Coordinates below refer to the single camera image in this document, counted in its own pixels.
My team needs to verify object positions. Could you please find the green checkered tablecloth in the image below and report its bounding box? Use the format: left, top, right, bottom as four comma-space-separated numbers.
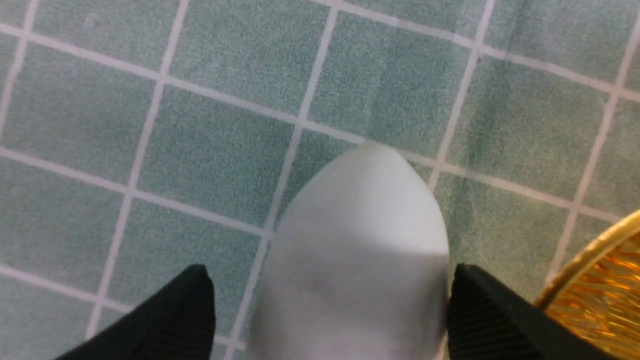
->
0, 0, 639, 360

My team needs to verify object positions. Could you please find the white radish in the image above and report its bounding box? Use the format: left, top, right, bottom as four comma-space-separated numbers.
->
245, 142, 450, 360

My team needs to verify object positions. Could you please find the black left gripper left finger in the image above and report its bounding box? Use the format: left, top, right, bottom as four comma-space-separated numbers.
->
60, 264, 217, 360

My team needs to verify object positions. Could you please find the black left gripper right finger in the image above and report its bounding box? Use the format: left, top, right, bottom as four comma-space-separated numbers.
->
446, 263, 614, 360

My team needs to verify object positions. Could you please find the amber plastic plate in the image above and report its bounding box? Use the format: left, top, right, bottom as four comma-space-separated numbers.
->
534, 211, 640, 360

